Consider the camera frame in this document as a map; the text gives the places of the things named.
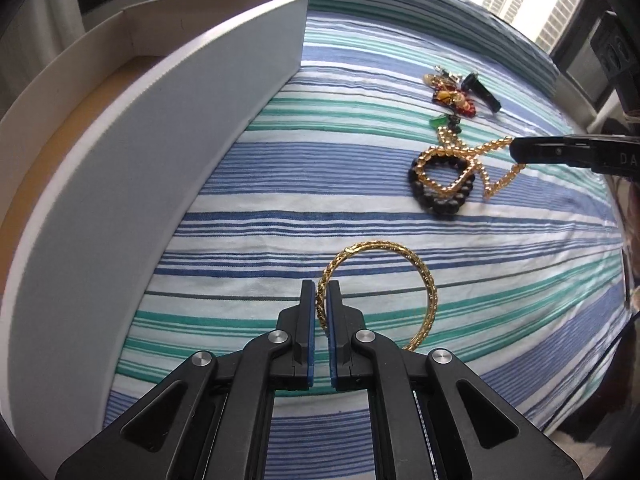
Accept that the dark bead bracelet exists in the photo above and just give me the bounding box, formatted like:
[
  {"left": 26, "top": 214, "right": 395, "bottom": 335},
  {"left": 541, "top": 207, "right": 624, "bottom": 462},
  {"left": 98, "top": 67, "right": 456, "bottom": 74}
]
[{"left": 407, "top": 156, "right": 476, "bottom": 220}]

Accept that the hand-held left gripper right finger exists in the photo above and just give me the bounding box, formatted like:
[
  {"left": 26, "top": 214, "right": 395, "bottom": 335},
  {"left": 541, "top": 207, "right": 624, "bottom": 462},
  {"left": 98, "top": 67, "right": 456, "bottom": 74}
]
[{"left": 327, "top": 281, "right": 584, "bottom": 480}]

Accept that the amber bead charm red cord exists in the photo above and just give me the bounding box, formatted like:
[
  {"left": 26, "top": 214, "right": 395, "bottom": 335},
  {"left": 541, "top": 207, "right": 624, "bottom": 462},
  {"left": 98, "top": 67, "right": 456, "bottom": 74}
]
[{"left": 432, "top": 85, "right": 478, "bottom": 117}]

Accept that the gold keychain charm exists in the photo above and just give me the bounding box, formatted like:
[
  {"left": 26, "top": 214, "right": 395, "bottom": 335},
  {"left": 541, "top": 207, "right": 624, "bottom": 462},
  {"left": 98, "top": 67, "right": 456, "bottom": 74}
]
[{"left": 424, "top": 65, "right": 463, "bottom": 89}]

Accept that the white cardboard box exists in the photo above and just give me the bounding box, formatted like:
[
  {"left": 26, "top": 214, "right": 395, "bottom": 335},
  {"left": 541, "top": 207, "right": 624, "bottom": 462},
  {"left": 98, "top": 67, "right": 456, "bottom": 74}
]
[{"left": 0, "top": 0, "right": 310, "bottom": 427}]

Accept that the black oblong clip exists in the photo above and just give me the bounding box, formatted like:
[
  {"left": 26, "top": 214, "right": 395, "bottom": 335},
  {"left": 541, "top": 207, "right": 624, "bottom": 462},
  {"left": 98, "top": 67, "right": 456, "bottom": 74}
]
[{"left": 461, "top": 73, "right": 503, "bottom": 114}]

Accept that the gold bead necklace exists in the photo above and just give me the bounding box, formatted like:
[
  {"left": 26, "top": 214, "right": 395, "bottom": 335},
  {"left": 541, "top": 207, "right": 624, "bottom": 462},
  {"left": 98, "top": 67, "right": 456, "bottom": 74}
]
[{"left": 415, "top": 127, "right": 527, "bottom": 201}]

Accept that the white curtain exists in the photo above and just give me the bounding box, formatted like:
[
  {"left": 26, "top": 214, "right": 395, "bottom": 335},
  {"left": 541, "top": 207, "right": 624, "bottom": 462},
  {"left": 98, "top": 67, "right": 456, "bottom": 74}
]
[{"left": 0, "top": 5, "right": 88, "bottom": 126}]

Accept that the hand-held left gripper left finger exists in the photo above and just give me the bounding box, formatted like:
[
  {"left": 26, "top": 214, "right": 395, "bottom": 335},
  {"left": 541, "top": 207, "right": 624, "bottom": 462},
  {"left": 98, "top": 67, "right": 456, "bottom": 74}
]
[{"left": 55, "top": 281, "right": 315, "bottom": 480}]

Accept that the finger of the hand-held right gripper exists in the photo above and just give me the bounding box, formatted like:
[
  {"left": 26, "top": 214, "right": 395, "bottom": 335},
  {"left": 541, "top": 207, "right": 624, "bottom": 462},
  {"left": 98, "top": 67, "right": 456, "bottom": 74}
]
[{"left": 509, "top": 134, "right": 596, "bottom": 170}]

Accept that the gold twisted bangle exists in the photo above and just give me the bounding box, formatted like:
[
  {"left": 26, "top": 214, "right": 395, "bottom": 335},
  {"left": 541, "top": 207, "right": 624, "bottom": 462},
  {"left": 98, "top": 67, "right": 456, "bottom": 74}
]
[{"left": 318, "top": 241, "right": 437, "bottom": 352}]

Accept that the striped bed sheet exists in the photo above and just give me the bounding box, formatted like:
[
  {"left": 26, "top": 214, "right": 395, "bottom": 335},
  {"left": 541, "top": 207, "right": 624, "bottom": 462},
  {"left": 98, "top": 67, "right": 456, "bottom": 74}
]
[{"left": 104, "top": 0, "right": 632, "bottom": 480}]

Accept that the green pendant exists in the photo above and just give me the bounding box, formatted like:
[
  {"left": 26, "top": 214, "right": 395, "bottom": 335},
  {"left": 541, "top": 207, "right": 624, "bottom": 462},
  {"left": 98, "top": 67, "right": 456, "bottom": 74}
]
[{"left": 429, "top": 115, "right": 464, "bottom": 136}]

